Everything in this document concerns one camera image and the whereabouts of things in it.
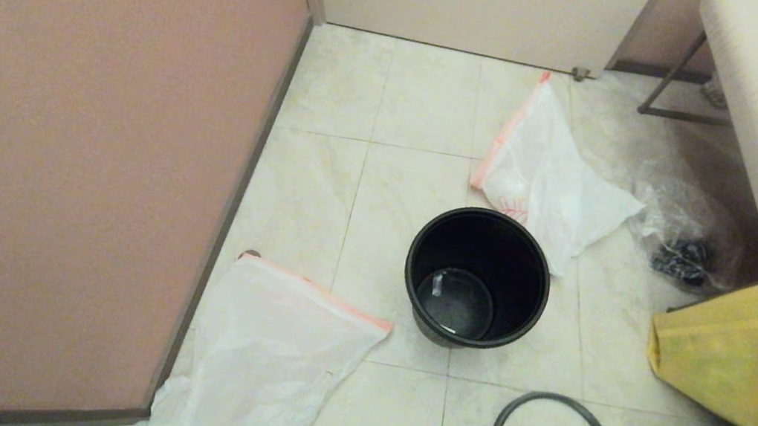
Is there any dark metal table leg frame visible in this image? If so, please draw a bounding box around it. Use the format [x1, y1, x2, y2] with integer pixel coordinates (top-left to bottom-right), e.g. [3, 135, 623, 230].
[636, 25, 744, 129]

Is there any empty white drawstring trash bag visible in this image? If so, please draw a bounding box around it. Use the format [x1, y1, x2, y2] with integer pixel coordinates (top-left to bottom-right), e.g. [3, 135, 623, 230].
[148, 243, 400, 426]

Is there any beige door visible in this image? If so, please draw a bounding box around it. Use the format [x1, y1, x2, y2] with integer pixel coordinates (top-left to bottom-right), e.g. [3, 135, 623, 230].
[297, 0, 658, 86]

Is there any clear crumpled plastic bag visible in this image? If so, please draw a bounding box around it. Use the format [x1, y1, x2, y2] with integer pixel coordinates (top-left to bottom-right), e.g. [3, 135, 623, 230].
[617, 161, 753, 297]

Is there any black round trash bin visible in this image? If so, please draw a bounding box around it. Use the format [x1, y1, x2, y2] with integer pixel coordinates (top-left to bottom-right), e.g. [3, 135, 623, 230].
[394, 199, 561, 361]

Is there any yellow fabric tote bag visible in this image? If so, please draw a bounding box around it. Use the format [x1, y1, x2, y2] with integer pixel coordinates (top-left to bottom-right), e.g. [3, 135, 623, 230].
[636, 251, 758, 426]

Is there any small grey bottle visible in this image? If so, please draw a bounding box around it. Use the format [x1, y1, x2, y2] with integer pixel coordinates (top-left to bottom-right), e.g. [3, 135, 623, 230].
[699, 74, 732, 112]

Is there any white drawstring trash bag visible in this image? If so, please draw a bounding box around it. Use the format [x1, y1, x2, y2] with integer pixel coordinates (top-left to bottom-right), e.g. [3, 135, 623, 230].
[148, 243, 400, 426]
[460, 63, 664, 288]

